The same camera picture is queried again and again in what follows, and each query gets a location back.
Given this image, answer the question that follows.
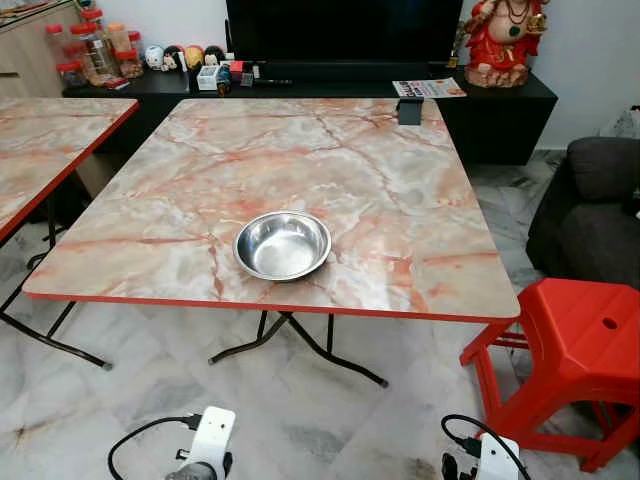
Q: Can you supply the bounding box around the stainless steel bowl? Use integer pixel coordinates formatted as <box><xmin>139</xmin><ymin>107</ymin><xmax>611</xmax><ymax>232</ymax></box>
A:
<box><xmin>233</xmin><ymin>211</ymin><xmax>332</xmax><ymax>282</ymax></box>

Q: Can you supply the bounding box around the marble-top folding table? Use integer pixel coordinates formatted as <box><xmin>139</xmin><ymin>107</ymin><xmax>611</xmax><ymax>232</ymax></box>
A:
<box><xmin>0</xmin><ymin>97</ymin><xmax>139</xmax><ymax>301</ymax></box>
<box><xmin>0</xmin><ymin>97</ymin><xmax>521</xmax><ymax>389</ymax></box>

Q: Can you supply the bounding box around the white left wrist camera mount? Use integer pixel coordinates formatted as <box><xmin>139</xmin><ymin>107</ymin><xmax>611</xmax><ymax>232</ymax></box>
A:
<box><xmin>190</xmin><ymin>406</ymin><xmax>237</xmax><ymax>480</ymax></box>

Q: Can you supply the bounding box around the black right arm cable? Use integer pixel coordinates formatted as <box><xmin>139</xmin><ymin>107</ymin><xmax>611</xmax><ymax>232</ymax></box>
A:
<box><xmin>441</xmin><ymin>414</ymin><xmax>532</xmax><ymax>480</ymax></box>

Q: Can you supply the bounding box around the printed paper flyer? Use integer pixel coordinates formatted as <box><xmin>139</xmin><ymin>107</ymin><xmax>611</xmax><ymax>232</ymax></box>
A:
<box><xmin>393</xmin><ymin>78</ymin><xmax>467</xmax><ymax>99</ymax></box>

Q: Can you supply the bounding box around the grey table clamp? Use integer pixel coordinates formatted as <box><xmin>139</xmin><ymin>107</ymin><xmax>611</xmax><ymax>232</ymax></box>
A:
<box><xmin>397</xmin><ymin>97</ymin><xmax>425</xmax><ymax>126</ymax></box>

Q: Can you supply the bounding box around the red seated deity statue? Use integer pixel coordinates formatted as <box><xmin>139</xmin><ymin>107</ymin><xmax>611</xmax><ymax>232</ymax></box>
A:
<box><xmin>463</xmin><ymin>0</ymin><xmax>551</xmax><ymax>89</ymax></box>

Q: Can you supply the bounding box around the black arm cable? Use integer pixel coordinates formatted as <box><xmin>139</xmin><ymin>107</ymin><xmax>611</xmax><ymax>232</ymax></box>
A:
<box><xmin>108</xmin><ymin>414</ymin><xmax>203</xmax><ymax>480</ymax></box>
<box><xmin>441</xmin><ymin>414</ymin><xmax>532</xmax><ymax>480</ymax></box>

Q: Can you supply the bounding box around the small white box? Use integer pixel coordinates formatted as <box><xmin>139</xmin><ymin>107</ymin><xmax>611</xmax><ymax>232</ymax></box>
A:
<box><xmin>197</xmin><ymin>65</ymin><xmax>223</xmax><ymax>92</ymax></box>

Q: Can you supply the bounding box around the small clear red-lid jar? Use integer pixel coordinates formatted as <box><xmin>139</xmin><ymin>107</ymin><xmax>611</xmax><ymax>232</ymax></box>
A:
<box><xmin>115</xmin><ymin>48</ymin><xmax>145</xmax><ymax>80</ymax></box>
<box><xmin>56</xmin><ymin>61</ymin><xmax>87</xmax><ymax>89</ymax></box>

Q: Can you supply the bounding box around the light wooden cupboard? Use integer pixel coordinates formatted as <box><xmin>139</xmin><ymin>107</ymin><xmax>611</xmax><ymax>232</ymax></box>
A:
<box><xmin>0</xmin><ymin>0</ymin><xmax>86</xmax><ymax>98</ymax></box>

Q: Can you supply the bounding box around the jar with orange contents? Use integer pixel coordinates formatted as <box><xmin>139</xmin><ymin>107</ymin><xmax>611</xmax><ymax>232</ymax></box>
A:
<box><xmin>107</xmin><ymin>22</ymin><xmax>134</xmax><ymax>53</ymax></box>

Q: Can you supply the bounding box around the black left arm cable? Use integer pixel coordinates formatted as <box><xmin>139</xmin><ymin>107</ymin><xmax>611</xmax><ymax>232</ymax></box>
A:
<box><xmin>108</xmin><ymin>414</ymin><xmax>203</xmax><ymax>480</ymax></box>

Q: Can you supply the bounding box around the black flat television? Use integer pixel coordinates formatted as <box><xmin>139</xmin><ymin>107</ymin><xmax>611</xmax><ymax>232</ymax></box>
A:
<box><xmin>225</xmin><ymin>0</ymin><xmax>465</xmax><ymax>67</ymax></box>

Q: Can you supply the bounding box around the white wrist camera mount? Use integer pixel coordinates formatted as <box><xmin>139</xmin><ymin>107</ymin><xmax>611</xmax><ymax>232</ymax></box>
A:
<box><xmin>478</xmin><ymin>433</ymin><xmax>521</xmax><ymax>480</ymax></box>
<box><xmin>190</xmin><ymin>406</ymin><xmax>237</xmax><ymax>480</ymax></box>

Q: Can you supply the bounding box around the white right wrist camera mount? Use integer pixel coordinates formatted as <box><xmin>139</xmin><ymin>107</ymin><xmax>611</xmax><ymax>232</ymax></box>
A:
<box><xmin>478</xmin><ymin>433</ymin><xmax>521</xmax><ymax>480</ymax></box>

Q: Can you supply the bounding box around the black television cabinet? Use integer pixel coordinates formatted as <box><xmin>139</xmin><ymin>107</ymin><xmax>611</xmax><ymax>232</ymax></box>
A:
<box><xmin>65</xmin><ymin>68</ymin><xmax>558</xmax><ymax>166</ymax></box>

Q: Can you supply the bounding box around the large clear red-lid jar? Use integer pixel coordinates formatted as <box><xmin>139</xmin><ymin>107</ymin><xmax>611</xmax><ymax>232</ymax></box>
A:
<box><xmin>70</xmin><ymin>22</ymin><xmax>117</xmax><ymax>83</ymax></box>

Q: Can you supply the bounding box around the dark grey sofa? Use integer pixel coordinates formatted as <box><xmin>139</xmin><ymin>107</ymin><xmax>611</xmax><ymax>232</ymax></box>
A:
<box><xmin>527</xmin><ymin>137</ymin><xmax>640</xmax><ymax>289</ymax></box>

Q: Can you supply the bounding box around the red plastic stool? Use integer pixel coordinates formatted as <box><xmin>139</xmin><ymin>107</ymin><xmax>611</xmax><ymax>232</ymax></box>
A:
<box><xmin>460</xmin><ymin>278</ymin><xmax>640</xmax><ymax>473</ymax></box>

